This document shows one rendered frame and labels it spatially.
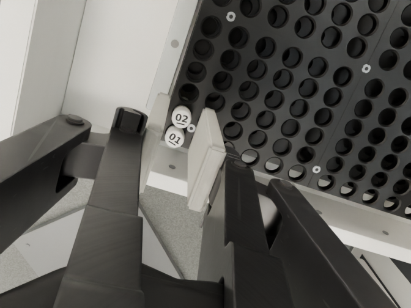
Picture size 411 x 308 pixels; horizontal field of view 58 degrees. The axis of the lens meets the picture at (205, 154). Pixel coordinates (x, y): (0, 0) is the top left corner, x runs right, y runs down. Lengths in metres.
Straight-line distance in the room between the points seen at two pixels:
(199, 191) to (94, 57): 0.18
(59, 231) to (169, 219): 0.37
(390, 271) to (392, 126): 0.16
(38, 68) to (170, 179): 0.11
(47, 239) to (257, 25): 1.24
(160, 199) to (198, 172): 1.13
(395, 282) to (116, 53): 0.31
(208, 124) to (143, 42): 0.14
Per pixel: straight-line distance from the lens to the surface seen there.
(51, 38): 0.26
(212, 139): 0.16
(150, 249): 1.35
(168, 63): 0.29
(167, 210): 1.30
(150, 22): 0.30
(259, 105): 0.25
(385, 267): 0.40
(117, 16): 0.30
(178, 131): 0.24
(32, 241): 1.43
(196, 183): 0.15
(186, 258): 1.41
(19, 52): 0.23
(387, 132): 0.28
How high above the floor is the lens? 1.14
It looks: 69 degrees down
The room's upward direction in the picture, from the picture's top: 173 degrees clockwise
